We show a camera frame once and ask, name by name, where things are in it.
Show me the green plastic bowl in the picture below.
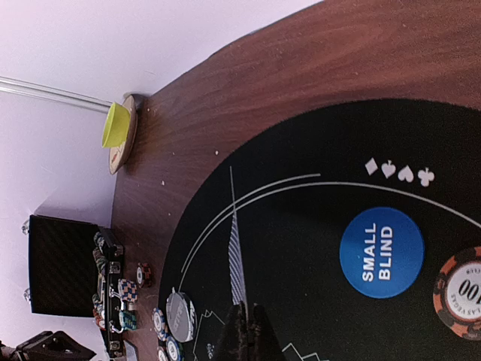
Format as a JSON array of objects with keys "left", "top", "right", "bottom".
[{"left": 102, "top": 102, "right": 131, "bottom": 148}]

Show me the black poker set case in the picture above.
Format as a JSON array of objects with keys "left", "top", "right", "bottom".
[{"left": 22, "top": 214, "right": 127, "bottom": 358}]

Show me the clear dealer button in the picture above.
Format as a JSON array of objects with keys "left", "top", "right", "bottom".
[{"left": 165, "top": 288, "right": 197, "bottom": 343}]

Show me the round black poker mat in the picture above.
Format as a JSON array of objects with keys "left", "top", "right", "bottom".
[{"left": 159, "top": 99, "right": 480, "bottom": 360}]

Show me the green blue 50 chip stack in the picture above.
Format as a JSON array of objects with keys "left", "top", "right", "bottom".
[{"left": 119, "top": 310, "right": 137, "bottom": 332}]

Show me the green chip row in case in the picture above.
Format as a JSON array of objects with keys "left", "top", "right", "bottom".
[{"left": 92, "top": 232, "right": 107, "bottom": 275}]

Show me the black orange 100 chip stack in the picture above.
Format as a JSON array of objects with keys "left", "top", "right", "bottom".
[{"left": 136, "top": 262, "right": 153, "bottom": 288}]

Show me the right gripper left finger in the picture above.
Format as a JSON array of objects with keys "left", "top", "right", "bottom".
[{"left": 213, "top": 302, "right": 249, "bottom": 361}]

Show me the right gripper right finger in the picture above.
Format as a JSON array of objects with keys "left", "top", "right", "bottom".
[{"left": 250, "top": 304, "right": 286, "bottom": 361}]

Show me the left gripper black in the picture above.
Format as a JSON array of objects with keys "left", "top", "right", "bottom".
[{"left": 1, "top": 331, "right": 96, "bottom": 361}]

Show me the single card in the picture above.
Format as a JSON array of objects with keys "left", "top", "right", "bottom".
[{"left": 228, "top": 167, "right": 247, "bottom": 306}]

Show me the blue small blind button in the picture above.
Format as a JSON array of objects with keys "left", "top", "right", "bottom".
[{"left": 339, "top": 207, "right": 425, "bottom": 299}]

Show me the blue white 10 chip stack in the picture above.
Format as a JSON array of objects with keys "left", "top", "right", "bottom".
[{"left": 117, "top": 278, "right": 138, "bottom": 303}]

